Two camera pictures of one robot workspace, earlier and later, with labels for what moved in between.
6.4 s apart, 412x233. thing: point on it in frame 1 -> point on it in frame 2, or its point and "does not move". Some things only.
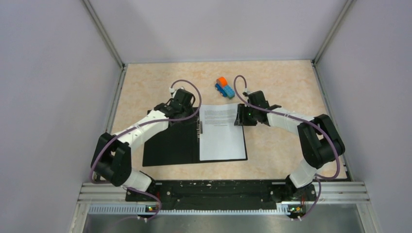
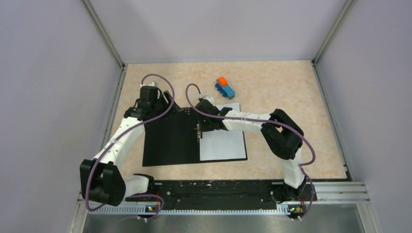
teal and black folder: [178, 143] does not move
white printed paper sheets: [219, 138] does not move
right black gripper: [241, 120] -> [203, 127]
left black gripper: [191, 107] -> [161, 98]
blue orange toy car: [224, 89] does not move
